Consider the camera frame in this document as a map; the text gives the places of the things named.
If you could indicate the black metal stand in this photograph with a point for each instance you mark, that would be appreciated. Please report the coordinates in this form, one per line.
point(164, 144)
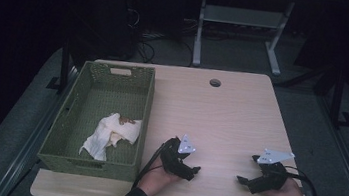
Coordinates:
point(64, 64)
point(338, 98)

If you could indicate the white metal desk frame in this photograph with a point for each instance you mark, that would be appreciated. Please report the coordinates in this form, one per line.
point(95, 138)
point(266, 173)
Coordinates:
point(239, 17)

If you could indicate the green woven plastic basket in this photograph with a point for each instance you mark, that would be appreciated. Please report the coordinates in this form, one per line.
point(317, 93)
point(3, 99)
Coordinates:
point(113, 99)

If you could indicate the person's left hand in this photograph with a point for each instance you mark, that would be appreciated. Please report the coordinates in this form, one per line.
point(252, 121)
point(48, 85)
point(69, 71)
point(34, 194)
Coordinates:
point(155, 179)

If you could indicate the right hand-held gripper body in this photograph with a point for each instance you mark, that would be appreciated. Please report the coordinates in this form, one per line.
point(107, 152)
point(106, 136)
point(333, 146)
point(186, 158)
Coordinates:
point(270, 178)

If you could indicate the white cloth with brown stain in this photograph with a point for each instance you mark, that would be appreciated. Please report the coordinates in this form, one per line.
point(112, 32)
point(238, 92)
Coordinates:
point(114, 132)

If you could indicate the grey round table grommet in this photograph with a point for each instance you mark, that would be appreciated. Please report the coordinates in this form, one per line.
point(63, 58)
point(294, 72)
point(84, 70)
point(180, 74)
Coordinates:
point(215, 82)

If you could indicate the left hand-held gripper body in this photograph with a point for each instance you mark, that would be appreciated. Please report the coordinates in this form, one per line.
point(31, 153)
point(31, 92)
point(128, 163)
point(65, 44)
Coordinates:
point(173, 160)

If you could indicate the dark cabinet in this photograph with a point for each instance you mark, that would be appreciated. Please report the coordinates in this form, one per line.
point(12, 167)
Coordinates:
point(104, 25)

